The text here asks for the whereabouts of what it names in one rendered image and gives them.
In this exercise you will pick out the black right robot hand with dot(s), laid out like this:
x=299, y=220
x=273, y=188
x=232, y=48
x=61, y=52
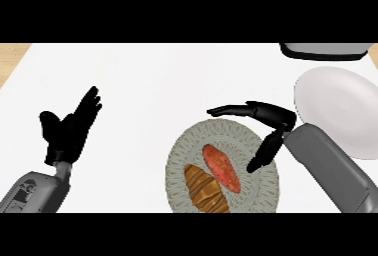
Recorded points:
x=268, y=116

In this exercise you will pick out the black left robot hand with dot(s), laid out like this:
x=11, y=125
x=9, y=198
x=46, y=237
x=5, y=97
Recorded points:
x=68, y=133

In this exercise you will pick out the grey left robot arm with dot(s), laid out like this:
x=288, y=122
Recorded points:
x=37, y=191

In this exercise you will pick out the white round plate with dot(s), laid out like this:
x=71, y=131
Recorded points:
x=341, y=110

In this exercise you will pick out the grey woven oval placemat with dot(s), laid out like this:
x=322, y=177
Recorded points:
x=222, y=166

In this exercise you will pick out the red sweet potato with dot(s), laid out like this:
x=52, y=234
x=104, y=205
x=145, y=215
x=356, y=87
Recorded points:
x=222, y=168

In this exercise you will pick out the grey appliance with black base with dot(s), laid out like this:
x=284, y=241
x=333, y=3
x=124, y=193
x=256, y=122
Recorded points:
x=325, y=50

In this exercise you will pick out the brown croissant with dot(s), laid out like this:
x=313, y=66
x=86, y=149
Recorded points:
x=206, y=190

